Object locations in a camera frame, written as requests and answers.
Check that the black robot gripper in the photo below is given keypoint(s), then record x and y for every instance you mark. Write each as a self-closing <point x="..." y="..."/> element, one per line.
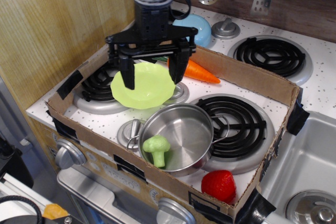
<point x="151" y="33"/>

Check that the green toy broccoli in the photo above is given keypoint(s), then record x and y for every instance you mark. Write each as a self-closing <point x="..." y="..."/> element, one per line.
<point x="157" y="145"/>

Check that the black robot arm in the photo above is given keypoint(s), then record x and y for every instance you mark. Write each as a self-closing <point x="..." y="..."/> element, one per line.
<point x="155" y="4"/>

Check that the stainless steel pan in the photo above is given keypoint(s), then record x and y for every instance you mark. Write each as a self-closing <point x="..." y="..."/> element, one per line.
<point x="189" y="130"/>

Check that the light green plastic plate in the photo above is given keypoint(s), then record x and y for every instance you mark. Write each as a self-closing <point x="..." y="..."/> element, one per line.
<point x="153" y="87"/>

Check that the orange toy carrot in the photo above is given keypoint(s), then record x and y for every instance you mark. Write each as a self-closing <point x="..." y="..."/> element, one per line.
<point x="193" y="71"/>

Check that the silver stove top knob middle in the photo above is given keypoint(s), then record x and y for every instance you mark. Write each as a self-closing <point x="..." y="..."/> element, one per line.
<point x="180" y="95"/>

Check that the silver stove knob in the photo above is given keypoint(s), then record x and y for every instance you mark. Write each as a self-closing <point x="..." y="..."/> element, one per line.
<point x="180" y="95"/>
<point x="226" y="29"/>
<point x="128" y="134"/>

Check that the light blue plastic bowl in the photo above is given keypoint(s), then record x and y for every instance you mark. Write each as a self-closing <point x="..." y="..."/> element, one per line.
<point x="203" y="37"/>

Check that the front left black burner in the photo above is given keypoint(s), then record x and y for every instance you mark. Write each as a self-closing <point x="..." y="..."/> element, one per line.
<point x="94" y="95"/>

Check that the silver stove top knob front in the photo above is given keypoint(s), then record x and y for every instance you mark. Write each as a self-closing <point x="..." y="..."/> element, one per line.
<point x="128" y="134"/>

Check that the silver stove top knob back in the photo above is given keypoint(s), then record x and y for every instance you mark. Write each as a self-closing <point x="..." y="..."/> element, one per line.
<point x="226" y="29"/>

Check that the brown cardboard fence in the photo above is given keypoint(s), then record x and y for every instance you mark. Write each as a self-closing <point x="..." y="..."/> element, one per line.
<point x="111" y="163"/>

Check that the front right black burner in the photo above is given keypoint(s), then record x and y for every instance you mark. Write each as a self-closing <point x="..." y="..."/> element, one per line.
<point x="243" y="132"/>

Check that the hanging silver slotted spatula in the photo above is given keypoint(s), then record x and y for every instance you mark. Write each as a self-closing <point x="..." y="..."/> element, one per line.
<point x="260" y="8"/>

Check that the silver oven knob left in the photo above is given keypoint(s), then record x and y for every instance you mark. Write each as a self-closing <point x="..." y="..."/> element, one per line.
<point x="68" y="155"/>

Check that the silver oven knob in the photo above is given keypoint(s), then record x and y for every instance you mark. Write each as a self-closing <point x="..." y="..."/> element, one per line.
<point x="172" y="212"/>
<point x="68" y="155"/>

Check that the back right black burner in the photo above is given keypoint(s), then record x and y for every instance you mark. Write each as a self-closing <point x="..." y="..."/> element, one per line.
<point x="281" y="56"/>

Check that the red toy strawberry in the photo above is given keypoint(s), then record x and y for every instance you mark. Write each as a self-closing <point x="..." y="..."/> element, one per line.
<point x="219" y="184"/>

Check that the silver oven knob right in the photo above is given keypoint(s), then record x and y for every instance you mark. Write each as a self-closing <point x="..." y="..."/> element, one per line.
<point x="172" y="212"/>

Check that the orange object bottom left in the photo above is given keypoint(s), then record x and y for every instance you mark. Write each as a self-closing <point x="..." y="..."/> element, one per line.
<point x="54" y="211"/>

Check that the silver sink basin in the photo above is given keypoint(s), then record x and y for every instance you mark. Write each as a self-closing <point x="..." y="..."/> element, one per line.
<point x="305" y="161"/>

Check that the silver sink drain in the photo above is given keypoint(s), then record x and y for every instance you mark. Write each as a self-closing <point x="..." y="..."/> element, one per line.
<point x="311" y="206"/>

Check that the silver oven door handle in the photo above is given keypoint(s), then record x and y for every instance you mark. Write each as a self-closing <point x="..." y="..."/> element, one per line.
<point x="93" y="194"/>

